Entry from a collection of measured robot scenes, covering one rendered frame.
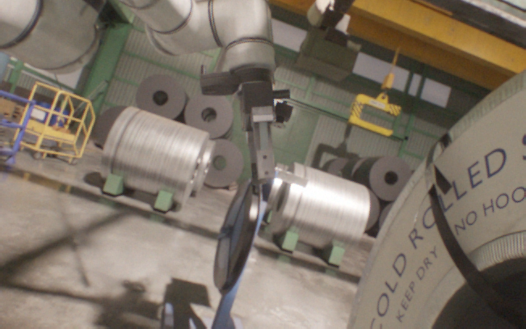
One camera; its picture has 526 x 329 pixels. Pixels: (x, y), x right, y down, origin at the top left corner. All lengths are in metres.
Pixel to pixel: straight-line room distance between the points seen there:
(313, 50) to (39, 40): 0.89
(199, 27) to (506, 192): 0.59
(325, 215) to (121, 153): 3.05
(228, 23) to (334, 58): 0.77
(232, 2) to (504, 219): 0.58
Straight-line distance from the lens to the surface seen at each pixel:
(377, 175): 12.36
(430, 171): 0.80
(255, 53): 0.60
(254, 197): 1.78
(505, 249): 0.67
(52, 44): 0.81
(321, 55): 1.35
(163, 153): 5.17
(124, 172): 5.40
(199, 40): 0.66
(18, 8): 0.75
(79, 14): 0.83
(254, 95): 0.55
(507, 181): 0.71
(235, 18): 0.63
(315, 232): 5.40
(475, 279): 0.71
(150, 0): 0.55
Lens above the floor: 1.00
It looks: 4 degrees up
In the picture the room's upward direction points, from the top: 19 degrees clockwise
